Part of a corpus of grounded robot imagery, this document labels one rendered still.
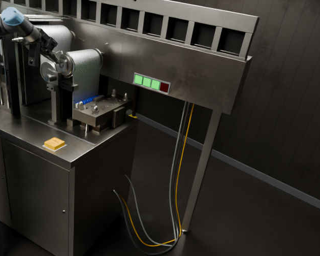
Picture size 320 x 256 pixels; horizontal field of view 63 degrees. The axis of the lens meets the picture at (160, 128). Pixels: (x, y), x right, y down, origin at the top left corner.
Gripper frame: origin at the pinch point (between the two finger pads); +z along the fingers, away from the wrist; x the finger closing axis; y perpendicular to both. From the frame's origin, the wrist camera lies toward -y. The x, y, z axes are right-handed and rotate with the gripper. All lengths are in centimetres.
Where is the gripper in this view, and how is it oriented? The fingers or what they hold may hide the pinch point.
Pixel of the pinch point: (56, 62)
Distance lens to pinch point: 155.6
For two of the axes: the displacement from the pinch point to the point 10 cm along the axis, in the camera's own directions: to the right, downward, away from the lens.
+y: 4.0, -9.0, 2.0
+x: -8.9, -3.2, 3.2
